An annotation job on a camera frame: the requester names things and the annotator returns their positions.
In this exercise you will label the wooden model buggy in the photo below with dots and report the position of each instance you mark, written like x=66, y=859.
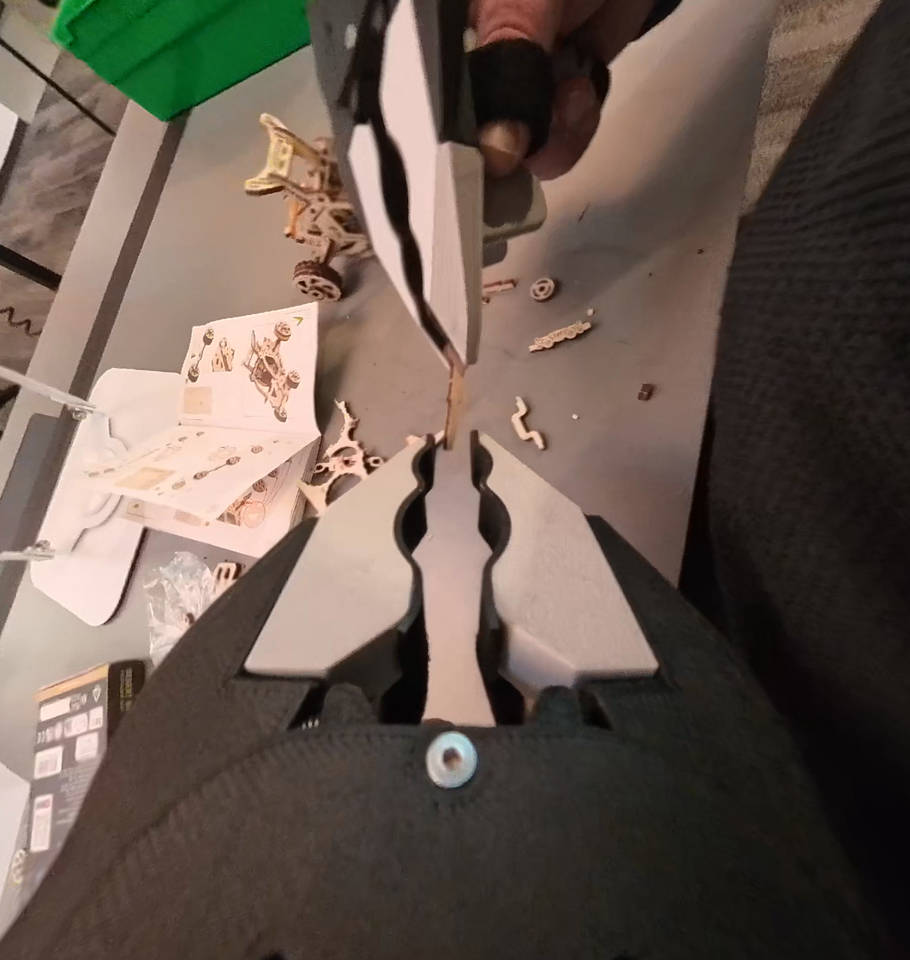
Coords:
x=312, y=217

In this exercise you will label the small wooden wheel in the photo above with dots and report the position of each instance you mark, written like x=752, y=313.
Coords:
x=543, y=289

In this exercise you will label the green plastic bin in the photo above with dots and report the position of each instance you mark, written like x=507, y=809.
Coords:
x=185, y=52

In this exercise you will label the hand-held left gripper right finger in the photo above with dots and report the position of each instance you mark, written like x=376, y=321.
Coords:
x=575, y=600

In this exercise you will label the white tablet stand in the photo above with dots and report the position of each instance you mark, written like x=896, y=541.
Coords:
x=72, y=577

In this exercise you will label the instruction booklet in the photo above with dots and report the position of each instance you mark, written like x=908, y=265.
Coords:
x=222, y=390

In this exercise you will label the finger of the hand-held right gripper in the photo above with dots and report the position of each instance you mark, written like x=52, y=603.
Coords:
x=368, y=172
x=455, y=240

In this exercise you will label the person's right hand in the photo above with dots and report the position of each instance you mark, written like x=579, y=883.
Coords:
x=575, y=112

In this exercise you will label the toothed wooden strip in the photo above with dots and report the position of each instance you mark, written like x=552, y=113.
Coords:
x=562, y=335

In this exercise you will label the wooden parts sheet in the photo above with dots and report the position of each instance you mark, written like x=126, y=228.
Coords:
x=342, y=457

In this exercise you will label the clear plastic bag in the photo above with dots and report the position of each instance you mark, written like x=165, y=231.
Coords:
x=174, y=600

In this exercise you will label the zigzag wooden piece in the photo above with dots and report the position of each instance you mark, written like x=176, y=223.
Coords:
x=530, y=425

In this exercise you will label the black model kit box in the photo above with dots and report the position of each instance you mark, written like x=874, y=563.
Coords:
x=87, y=720

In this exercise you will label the slotted oval wooden plate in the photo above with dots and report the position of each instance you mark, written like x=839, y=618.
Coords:
x=228, y=579

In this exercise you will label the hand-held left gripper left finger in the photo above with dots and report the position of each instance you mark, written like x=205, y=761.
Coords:
x=335, y=600

